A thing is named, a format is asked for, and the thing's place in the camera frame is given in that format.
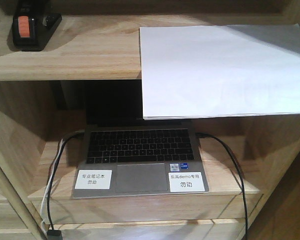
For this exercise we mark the black stapler with orange label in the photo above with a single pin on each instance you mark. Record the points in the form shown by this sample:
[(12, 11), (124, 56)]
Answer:
[(33, 25)]

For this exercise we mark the grey adapter dongle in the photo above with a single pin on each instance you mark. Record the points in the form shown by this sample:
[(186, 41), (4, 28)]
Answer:
[(54, 235)]

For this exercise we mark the wooden shelf unit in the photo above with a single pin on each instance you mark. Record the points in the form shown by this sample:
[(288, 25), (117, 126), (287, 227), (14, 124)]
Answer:
[(100, 40)]

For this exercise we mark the grey laptop computer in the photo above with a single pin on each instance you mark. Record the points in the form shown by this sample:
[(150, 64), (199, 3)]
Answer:
[(126, 155)]

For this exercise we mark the white paper sheets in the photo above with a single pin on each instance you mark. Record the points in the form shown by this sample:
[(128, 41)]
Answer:
[(220, 71)]

